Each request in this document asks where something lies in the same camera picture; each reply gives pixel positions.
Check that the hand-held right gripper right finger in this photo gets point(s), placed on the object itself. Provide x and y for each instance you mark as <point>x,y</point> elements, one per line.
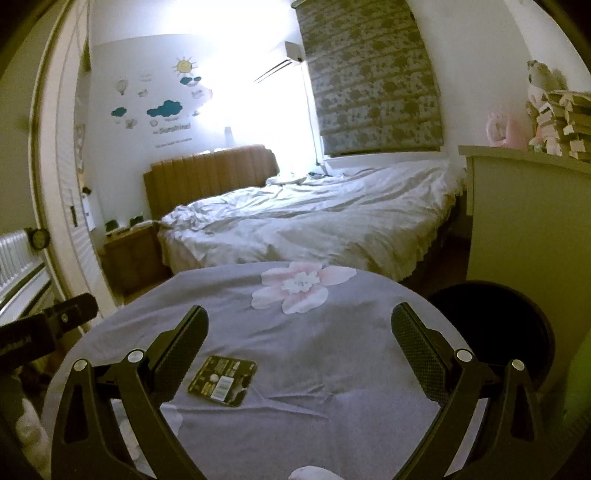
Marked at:
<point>415,350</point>

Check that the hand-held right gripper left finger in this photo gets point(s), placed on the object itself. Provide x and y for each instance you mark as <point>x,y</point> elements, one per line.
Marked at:
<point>184,350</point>

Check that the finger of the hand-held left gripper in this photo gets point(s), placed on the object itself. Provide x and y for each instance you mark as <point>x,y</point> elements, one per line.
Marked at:
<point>74,311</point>

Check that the black blister card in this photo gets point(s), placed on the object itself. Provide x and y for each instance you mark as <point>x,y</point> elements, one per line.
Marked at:
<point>217,378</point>

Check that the black trash bin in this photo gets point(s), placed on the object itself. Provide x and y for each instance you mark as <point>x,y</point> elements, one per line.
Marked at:
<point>498,318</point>

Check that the person's left forearm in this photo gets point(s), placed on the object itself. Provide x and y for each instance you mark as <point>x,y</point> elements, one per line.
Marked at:
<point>30,429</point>

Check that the white door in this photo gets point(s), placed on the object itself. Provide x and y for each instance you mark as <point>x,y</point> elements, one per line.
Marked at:
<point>87,240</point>

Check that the brown wooden nightstand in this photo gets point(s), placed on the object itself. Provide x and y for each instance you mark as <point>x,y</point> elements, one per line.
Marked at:
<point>131,258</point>

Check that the round table with floral cloth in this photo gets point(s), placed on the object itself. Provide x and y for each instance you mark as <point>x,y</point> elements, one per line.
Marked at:
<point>323,360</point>

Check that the small black device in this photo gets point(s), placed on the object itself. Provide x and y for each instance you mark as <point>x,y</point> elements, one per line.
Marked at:
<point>136,220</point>
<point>111,226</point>

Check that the white dresser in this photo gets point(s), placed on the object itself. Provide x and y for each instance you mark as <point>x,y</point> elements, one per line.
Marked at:
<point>521,221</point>

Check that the bed with white duvet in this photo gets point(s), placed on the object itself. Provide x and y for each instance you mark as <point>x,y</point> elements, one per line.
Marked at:
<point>300,221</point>

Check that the brown padded headboard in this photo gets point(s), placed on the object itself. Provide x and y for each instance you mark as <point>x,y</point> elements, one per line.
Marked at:
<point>207,175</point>

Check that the pink desk fan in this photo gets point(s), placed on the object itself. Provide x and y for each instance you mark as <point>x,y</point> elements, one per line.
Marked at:
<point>510,131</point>

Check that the floral window blind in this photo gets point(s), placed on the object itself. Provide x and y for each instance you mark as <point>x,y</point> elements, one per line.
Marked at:
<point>369,78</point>

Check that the grey white plush toy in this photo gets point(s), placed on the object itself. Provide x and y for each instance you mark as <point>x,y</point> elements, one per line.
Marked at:
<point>542,76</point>

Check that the white air conditioner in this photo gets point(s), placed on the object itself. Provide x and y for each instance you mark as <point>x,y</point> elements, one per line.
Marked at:
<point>294,50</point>

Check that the wall sticker set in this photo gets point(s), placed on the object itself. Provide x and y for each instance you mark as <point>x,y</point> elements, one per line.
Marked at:
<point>164,108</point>

